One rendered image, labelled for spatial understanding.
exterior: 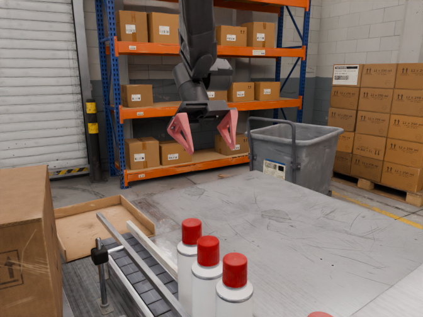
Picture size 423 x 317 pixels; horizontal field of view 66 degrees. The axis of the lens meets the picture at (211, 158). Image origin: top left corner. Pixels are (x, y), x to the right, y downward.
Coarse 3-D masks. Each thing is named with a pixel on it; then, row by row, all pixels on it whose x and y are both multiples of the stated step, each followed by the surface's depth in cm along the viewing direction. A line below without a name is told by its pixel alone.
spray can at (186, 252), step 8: (184, 224) 52; (192, 224) 52; (200, 224) 52; (184, 232) 52; (192, 232) 52; (200, 232) 52; (184, 240) 52; (192, 240) 52; (184, 248) 52; (192, 248) 52; (184, 256) 52; (192, 256) 52; (184, 264) 52; (184, 272) 53; (184, 280) 53; (184, 288) 54; (184, 296) 54; (184, 304) 55
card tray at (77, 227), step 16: (64, 208) 111; (80, 208) 115; (96, 208) 118; (112, 208) 119; (128, 208) 116; (64, 224) 107; (80, 224) 107; (96, 224) 107; (112, 224) 107; (144, 224) 105; (64, 240) 96; (80, 240) 96; (64, 256) 86; (80, 256) 88
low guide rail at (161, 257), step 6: (132, 228) 87; (138, 234) 84; (144, 240) 81; (150, 246) 78; (150, 252) 78; (156, 252) 75; (162, 252) 75; (156, 258) 76; (162, 258) 73; (168, 258) 73; (162, 264) 73; (168, 264) 71; (174, 264) 71; (168, 270) 71; (174, 270) 68; (174, 276) 69
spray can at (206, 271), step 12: (204, 240) 47; (216, 240) 47; (204, 252) 46; (216, 252) 46; (192, 264) 49; (204, 264) 46; (216, 264) 47; (192, 276) 48; (204, 276) 46; (216, 276) 46; (192, 288) 48; (204, 288) 46; (192, 300) 49; (204, 300) 47; (192, 312) 50; (204, 312) 48
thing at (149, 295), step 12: (108, 240) 87; (132, 240) 87; (120, 252) 82; (144, 252) 82; (120, 264) 77; (132, 264) 77; (156, 264) 77; (132, 276) 72; (168, 276) 72; (144, 288) 68; (168, 288) 68; (144, 300) 65; (156, 300) 65; (156, 312) 61; (168, 312) 61
